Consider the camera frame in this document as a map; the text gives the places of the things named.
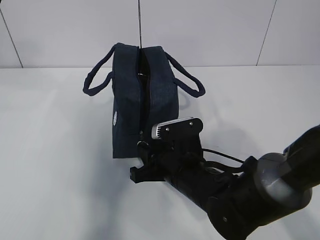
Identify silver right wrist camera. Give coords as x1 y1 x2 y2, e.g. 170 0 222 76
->
151 117 204 142

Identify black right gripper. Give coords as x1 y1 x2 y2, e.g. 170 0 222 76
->
129 136 203 184

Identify dark navy lunch bag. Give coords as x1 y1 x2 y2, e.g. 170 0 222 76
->
82 42 206 159

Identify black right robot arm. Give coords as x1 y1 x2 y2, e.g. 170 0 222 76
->
130 118 320 240

